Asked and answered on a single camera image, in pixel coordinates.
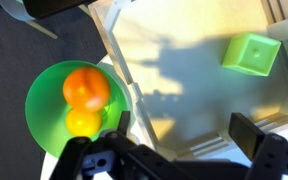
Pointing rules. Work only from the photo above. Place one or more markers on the green plastic bowl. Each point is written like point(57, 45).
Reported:
point(44, 110)

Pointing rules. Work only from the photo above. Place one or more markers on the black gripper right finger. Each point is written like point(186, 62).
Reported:
point(250, 136)

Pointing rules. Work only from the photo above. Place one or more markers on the lime green cube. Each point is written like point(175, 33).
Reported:
point(250, 53)

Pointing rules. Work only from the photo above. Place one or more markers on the black seat panel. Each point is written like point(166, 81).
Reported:
point(57, 6)

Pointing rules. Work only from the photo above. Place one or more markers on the yellow toy fruit ball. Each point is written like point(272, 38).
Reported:
point(83, 123)

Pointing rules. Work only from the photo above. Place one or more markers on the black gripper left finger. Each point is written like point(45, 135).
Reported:
point(124, 125)

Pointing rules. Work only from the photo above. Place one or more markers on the white chair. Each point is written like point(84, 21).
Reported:
point(17, 11)

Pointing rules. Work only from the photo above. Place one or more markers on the light wooden tray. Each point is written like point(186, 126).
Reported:
point(190, 100)

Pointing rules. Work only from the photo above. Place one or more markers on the orange toy fruit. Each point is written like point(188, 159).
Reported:
point(86, 88)

